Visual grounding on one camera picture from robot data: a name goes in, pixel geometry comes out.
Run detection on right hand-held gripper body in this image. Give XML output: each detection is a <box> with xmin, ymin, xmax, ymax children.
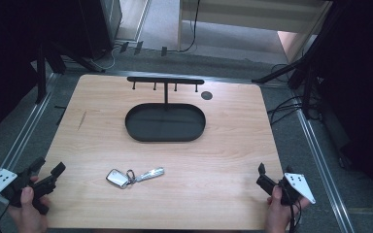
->
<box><xmin>255</xmin><ymin>172</ymin><xmax>317</xmax><ymax>207</ymax></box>

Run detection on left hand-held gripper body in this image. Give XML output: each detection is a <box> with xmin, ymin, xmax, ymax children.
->
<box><xmin>0</xmin><ymin>168</ymin><xmax>58</xmax><ymax>216</ymax></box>

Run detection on silver car key with keychain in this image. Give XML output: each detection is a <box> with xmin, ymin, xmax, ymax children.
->
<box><xmin>105</xmin><ymin>166</ymin><xmax>165</xmax><ymax>190</ymax></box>

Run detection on black key rack with tray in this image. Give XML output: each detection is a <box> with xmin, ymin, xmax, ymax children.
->
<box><xmin>124</xmin><ymin>76</ymin><xmax>207</xmax><ymax>143</ymax></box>

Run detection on person's right hand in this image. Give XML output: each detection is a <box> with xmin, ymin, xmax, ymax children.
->
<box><xmin>264</xmin><ymin>185</ymin><xmax>311</xmax><ymax>233</ymax></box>

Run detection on person's left hand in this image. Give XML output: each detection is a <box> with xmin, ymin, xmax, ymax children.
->
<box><xmin>8</xmin><ymin>176</ymin><xmax>51</xmax><ymax>233</ymax></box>

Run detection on black metal tripod stand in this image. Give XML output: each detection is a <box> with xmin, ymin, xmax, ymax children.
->
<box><xmin>32</xmin><ymin>38</ymin><xmax>107</xmax><ymax>105</ymax></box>
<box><xmin>251</xmin><ymin>0</ymin><xmax>348</xmax><ymax>120</ymax></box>

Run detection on dark cabinet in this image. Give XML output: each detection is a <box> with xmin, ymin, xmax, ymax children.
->
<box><xmin>77</xmin><ymin>0</ymin><xmax>124</xmax><ymax>60</ymax></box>

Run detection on metal floor rail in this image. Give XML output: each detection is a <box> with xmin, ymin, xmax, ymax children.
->
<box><xmin>0</xmin><ymin>72</ymin><xmax>61</xmax><ymax>224</ymax></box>
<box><xmin>290</xmin><ymin>90</ymin><xmax>356</xmax><ymax>233</ymax></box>

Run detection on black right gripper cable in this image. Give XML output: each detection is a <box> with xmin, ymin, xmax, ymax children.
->
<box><xmin>288</xmin><ymin>199</ymin><xmax>303</xmax><ymax>233</ymax></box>

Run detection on black floor cables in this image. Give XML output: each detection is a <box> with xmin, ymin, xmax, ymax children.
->
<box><xmin>266</xmin><ymin>62</ymin><xmax>323</xmax><ymax>126</ymax></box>

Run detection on white floor cable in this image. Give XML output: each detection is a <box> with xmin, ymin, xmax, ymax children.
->
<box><xmin>89</xmin><ymin>48</ymin><xmax>117</xmax><ymax>71</ymax></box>

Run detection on black hanging cable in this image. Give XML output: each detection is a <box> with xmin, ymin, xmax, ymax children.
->
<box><xmin>174</xmin><ymin>0</ymin><xmax>202</xmax><ymax>53</ymax></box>

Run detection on white desk frame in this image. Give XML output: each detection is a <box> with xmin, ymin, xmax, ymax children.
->
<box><xmin>177</xmin><ymin>0</ymin><xmax>334</xmax><ymax>64</ymax></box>

